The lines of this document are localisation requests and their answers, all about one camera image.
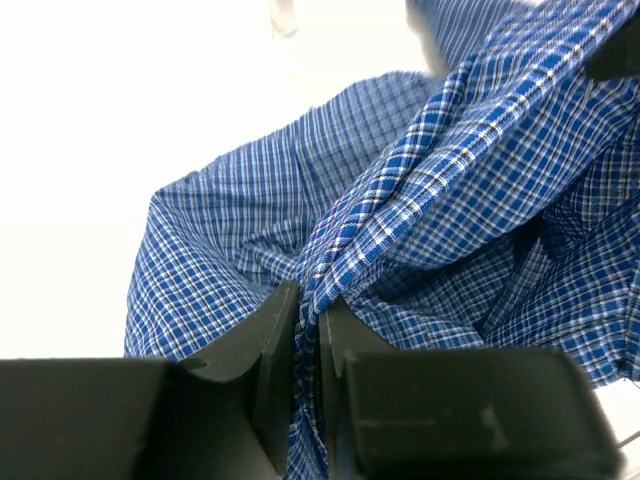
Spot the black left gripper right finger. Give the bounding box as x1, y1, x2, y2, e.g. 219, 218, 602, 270
319, 300, 624, 479

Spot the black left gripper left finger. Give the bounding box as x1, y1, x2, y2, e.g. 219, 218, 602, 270
1, 282, 298, 479

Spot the blue plaid shirt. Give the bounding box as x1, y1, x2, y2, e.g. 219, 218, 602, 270
124, 1, 639, 479

